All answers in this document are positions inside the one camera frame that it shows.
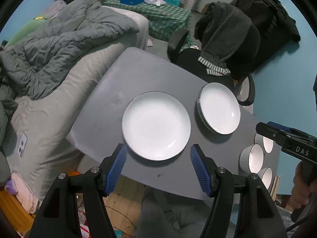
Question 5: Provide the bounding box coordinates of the black jacket pile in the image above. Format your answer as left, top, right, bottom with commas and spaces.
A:
231, 0, 301, 70

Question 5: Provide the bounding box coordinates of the bed mattress grey sheet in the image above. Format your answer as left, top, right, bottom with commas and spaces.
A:
4, 6, 149, 213

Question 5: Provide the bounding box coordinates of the white plate black rim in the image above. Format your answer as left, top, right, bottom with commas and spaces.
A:
197, 82, 241, 135

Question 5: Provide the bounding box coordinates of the grey duvet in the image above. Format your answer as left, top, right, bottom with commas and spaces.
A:
1, 0, 139, 140

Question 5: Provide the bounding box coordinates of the person's right hand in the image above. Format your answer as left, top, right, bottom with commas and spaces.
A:
290, 162, 316, 209

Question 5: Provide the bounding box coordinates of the black office chair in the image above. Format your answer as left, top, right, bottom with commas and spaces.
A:
167, 29, 255, 106

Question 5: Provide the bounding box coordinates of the striped grey white cloth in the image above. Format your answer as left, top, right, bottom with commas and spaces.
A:
198, 57, 230, 76

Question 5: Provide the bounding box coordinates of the green checkered tablecloth table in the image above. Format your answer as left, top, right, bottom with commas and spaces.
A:
103, 0, 191, 41

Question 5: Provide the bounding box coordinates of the dark grey hoodie on chair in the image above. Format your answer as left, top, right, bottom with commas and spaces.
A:
194, 2, 261, 68

